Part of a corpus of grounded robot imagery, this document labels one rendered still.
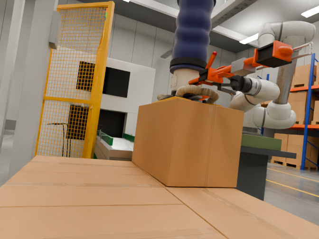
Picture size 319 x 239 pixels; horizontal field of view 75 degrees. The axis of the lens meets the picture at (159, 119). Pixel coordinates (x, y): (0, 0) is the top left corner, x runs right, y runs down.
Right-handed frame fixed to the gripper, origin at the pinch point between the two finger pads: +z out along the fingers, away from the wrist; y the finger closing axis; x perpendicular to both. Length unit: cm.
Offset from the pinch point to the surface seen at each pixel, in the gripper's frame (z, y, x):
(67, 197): 56, 54, -11
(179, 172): 10.8, 46.9, 0.9
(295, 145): -700, 16, 454
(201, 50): -1.1, -18.7, 15.9
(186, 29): 7.9, -29.5, 20.1
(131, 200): 36, 54, -15
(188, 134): 8.6, 29.1, 1.0
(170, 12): -247, -494, 754
